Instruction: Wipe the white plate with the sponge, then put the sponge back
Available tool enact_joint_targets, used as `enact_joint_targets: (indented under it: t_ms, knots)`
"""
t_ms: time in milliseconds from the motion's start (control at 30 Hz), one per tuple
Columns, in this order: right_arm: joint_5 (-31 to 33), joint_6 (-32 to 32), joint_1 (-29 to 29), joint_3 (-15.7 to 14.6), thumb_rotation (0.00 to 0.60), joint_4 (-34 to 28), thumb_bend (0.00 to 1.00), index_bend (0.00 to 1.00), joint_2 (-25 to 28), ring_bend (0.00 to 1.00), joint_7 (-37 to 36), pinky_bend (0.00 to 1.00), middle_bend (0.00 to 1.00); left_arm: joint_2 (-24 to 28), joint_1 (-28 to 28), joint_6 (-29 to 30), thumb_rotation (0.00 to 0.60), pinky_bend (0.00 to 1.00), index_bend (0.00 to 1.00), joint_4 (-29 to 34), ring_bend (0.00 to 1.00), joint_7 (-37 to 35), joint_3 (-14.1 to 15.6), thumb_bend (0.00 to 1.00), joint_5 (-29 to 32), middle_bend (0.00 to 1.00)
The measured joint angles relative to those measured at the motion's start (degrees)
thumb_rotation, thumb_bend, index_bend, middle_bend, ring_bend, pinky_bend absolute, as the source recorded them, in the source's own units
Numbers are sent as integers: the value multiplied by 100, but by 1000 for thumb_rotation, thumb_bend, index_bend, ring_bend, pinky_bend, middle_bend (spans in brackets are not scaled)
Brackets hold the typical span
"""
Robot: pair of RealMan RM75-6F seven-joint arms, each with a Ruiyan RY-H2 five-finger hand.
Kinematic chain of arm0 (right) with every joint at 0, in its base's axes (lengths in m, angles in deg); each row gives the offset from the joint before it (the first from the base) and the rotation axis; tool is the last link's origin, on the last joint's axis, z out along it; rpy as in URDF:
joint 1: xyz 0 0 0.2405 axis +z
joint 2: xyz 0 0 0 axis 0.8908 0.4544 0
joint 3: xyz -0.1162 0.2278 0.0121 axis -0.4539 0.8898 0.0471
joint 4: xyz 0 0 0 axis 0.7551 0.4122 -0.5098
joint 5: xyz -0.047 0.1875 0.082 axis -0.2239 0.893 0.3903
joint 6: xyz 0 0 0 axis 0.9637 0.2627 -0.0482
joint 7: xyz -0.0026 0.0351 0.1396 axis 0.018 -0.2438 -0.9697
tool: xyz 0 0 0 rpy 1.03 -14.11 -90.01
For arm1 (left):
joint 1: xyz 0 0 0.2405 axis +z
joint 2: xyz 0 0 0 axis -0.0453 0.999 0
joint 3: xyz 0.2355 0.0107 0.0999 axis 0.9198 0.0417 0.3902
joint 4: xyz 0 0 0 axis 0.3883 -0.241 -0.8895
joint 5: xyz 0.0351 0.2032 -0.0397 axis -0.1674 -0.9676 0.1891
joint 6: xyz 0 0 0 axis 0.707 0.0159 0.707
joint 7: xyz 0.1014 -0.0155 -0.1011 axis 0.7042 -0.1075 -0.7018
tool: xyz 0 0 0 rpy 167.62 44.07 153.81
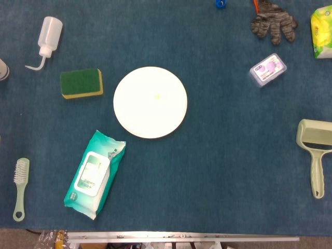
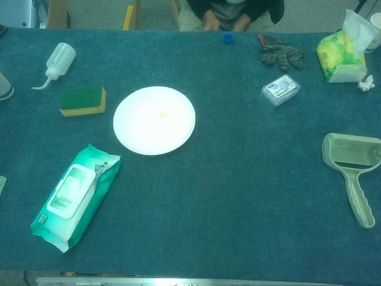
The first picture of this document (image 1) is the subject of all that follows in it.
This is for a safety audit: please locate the green and yellow sponge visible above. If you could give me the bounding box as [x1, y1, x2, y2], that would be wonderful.
[60, 68, 104, 100]

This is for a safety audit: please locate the white round plate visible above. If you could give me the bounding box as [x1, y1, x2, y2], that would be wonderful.
[113, 66, 188, 139]

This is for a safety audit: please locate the blue felt table mat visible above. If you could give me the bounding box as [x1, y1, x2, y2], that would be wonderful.
[0, 0, 332, 237]

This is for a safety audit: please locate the teal wet wipes pack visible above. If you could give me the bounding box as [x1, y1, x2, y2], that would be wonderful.
[63, 130, 127, 220]

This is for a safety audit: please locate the small clear plastic box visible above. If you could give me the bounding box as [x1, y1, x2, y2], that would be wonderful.
[249, 53, 288, 88]

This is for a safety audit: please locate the translucent squeeze wash bottle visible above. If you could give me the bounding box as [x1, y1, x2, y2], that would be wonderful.
[24, 16, 64, 71]

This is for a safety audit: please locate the grey knitted work glove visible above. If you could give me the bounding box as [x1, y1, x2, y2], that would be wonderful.
[250, 0, 299, 46]

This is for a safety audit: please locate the pale green lint roller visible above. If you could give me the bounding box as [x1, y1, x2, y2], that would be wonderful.
[296, 119, 332, 200]

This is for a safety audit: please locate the pale green scrub brush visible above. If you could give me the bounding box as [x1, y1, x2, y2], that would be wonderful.
[12, 157, 31, 222]

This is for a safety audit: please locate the clear yellow plastic bag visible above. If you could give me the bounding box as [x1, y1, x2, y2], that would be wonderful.
[37, 229, 68, 249]

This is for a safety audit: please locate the white cylindrical container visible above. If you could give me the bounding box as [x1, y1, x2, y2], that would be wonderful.
[0, 58, 10, 82]

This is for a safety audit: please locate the yellow green tissue pack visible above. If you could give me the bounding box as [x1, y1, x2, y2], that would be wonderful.
[310, 6, 332, 60]

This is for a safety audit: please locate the aluminium table frame rail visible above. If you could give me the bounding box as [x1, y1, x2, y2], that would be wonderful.
[66, 231, 300, 244]

